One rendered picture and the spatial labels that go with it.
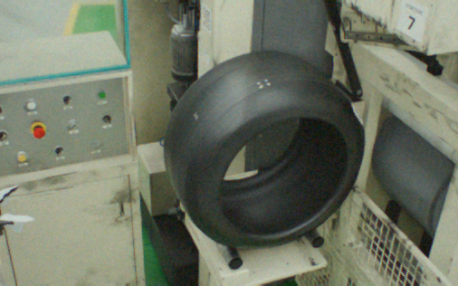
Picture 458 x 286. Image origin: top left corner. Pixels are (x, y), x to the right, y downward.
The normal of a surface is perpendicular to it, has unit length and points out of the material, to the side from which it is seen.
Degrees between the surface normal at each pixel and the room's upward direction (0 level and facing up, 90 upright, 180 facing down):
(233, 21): 90
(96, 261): 89
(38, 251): 90
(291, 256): 0
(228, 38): 90
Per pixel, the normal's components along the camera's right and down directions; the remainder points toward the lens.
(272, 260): 0.04, -0.85
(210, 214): 0.20, 0.57
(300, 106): 0.38, 0.33
